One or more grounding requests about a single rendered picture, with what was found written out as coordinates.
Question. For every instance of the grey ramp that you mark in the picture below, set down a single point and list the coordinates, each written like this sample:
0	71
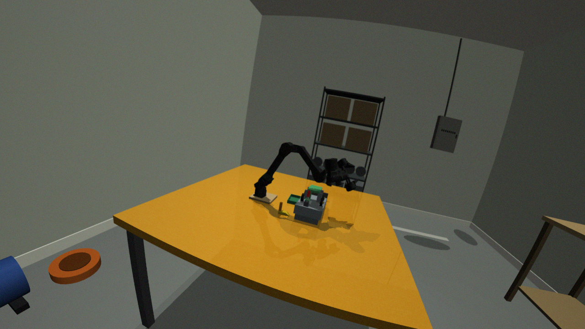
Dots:
309	211

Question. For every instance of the green four-wheeled trolley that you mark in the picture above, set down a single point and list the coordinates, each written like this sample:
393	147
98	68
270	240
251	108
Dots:
314	189

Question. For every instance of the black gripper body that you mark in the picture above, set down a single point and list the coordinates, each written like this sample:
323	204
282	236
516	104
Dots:
344	175

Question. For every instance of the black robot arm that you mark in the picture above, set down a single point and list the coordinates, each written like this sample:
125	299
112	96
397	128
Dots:
318	174

